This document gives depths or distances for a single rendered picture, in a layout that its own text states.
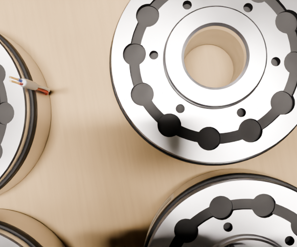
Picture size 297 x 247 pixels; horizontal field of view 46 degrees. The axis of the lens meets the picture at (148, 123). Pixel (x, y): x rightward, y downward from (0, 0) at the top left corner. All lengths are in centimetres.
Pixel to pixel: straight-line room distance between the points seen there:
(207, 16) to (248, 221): 10
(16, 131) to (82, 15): 8
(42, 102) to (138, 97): 6
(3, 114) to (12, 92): 1
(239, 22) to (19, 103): 11
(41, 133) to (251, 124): 11
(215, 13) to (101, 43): 7
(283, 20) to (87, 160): 13
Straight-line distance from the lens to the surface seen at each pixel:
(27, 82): 17
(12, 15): 23
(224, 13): 18
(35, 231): 21
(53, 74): 22
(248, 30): 17
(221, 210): 18
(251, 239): 18
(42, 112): 20
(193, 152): 17
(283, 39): 18
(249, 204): 18
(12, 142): 19
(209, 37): 19
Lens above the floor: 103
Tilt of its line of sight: 86 degrees down
